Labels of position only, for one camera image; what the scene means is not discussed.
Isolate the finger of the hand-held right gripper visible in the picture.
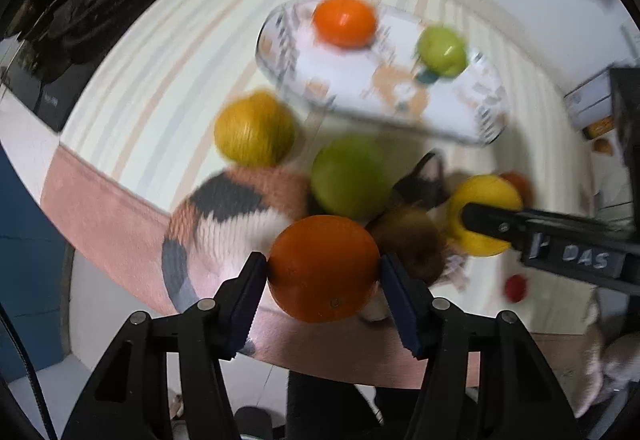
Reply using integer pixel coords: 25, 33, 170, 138
461, 201, 527, 251

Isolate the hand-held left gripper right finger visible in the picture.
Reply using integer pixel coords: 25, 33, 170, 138
379, 252, 583, 440

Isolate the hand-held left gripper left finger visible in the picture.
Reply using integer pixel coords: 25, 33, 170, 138
60, 251, 268, 440

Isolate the yellow citrus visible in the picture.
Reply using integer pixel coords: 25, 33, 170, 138
446, 174, 525, 257
214, 91, 297, 168

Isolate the small orange tangerine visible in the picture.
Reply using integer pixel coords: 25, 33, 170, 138
500, 171, 535, 211

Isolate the dark red apple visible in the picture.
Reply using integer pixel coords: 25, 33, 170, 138
367, 205, 448, 286

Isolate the red cherry tomato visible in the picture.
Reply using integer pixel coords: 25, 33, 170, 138
504, 274, 528, 303

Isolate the orange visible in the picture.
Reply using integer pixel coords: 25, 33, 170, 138
312, 0, 378, 50
267, 215, 382, 325

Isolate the green apple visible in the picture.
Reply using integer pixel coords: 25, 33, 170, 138
310, 135, 396, 221
416, 25, 470, 78

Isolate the oval patterned plate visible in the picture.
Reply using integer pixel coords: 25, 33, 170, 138
255, 0, 508, 148

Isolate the grey slipper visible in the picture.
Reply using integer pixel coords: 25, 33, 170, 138
234, 406, 275, 440

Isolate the person's leg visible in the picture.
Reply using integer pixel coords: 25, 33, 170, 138
286, 370, 481, 440

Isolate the black object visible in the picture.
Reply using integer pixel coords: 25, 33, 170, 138
609, 66, 640, 167

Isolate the white cardboard box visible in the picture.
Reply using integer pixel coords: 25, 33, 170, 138
564, 67, 618, 130

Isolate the striped cat print mat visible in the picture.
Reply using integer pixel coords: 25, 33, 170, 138
40, 0, 601, 391

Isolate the blue kitchen cabinet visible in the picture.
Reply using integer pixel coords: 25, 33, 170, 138
0, 150, 73, 381

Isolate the black glass gas stove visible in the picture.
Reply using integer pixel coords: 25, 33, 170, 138
0, 0, 217, 133

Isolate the black cable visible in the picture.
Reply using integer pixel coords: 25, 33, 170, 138
0, 302, 57, 440

